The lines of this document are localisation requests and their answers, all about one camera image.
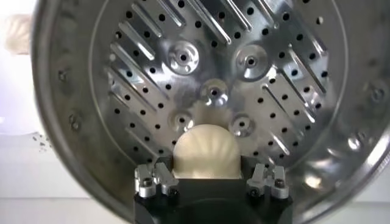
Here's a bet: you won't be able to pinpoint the perforated steel steamer basket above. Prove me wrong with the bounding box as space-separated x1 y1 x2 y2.
30 0 390 224

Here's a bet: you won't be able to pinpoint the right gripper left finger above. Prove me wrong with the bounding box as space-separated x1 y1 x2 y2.
134 155 180 199

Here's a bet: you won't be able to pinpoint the white steamed baozi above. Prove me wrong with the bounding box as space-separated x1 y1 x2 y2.
4 13 34 56
172 123 243 180

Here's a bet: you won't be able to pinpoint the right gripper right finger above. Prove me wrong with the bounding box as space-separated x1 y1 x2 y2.
242 155 289 200

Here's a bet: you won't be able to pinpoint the scattered dark crumbs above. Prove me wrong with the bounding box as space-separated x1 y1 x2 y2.
32 132 54 153

